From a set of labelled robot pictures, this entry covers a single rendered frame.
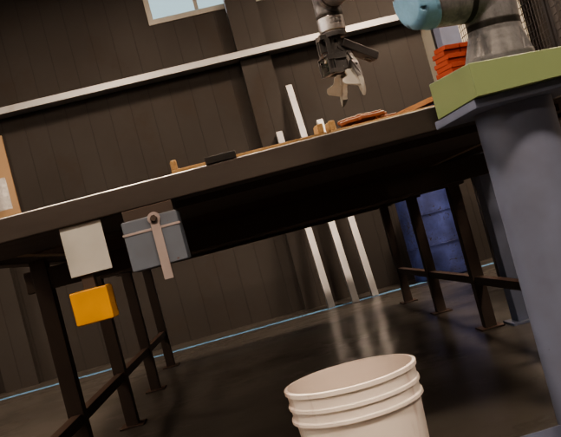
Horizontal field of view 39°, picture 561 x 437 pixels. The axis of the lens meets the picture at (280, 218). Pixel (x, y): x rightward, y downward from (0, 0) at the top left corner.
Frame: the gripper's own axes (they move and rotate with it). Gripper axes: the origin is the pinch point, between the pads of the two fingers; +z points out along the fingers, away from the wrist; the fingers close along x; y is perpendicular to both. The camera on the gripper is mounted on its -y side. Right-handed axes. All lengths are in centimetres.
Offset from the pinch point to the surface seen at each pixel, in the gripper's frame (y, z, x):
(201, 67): -100, -133, -519
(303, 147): 28.1, 12.1, 24.2
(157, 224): 65, 22, 17
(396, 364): 21, 67, 33
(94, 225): 79, 19, 9
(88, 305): 84, 37, 11
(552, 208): -9, 39, 63
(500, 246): -124, 64, -137
